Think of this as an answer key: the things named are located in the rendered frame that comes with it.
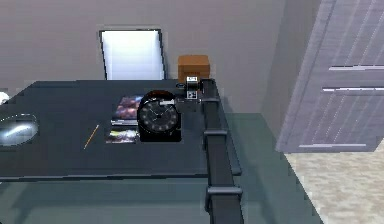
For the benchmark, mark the yellow pencil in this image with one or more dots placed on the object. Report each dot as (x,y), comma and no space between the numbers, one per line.
(91,136)

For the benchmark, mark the orange-brown box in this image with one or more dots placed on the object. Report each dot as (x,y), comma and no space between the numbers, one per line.
(193,66)

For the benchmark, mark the grey panelled door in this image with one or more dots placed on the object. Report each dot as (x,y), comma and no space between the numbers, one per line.
(343,100)

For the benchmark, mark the white round object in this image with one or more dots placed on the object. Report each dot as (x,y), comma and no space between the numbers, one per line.
(3,97)

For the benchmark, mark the book with yellow-dark cover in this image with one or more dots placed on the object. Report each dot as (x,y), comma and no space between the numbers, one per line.
(121,136)

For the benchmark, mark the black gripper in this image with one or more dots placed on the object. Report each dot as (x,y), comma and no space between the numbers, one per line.
(188,105)

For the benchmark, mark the dark grey table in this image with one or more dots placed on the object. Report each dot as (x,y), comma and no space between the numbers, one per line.
(66,156)

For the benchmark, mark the black round alarm clock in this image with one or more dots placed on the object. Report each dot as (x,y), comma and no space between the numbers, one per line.
(158,116)

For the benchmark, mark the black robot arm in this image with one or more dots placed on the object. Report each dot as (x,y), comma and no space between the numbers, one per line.
(220,160)

